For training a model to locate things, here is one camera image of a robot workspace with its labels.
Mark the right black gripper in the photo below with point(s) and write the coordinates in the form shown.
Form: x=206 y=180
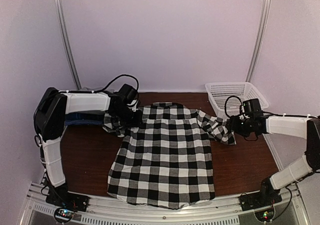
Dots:
x=233 y=124

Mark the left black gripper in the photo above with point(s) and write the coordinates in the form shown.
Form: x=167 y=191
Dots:
x=136 y=122

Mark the black white checkered shirt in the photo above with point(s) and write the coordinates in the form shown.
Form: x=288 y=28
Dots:
x=166 y=160

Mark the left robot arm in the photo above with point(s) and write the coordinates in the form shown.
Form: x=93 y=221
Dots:
x=49 y=119

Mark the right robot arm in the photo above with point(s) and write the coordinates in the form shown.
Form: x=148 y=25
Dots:
x=296 y=141

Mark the white plastic basket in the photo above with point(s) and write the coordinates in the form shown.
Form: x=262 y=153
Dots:
x=219 y=92

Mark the folded blue plaid shirt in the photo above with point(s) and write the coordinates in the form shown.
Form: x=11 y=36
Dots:
x=76 y=119

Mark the right circuit board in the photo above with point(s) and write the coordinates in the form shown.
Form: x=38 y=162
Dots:
x=265 y=215

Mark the circuit board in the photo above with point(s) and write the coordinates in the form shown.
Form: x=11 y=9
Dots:
x=265 y=215
x=63 y=215

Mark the left circuit board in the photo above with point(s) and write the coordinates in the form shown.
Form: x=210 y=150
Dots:
x=63 y=215

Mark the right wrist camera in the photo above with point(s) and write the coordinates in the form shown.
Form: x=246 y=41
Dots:
x=252 y=108

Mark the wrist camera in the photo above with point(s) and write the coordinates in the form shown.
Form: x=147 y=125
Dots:
x=252 y=108
x=127 y=93

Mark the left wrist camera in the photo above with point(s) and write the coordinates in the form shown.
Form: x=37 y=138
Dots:
x=127 y=93

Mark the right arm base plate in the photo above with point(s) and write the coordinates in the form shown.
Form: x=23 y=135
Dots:
x=257 y=200

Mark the aluminium front rail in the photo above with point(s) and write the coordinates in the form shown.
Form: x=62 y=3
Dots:
x=223 y=210

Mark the right aluminium frame post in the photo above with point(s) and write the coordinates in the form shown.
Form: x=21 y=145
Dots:
x=264 y=16

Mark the aluminium frame post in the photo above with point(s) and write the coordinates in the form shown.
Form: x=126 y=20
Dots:
x=66 y=43
x=264 y=16

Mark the left aluminium frame post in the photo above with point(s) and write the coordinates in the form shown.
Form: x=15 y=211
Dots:
x=66 y=43

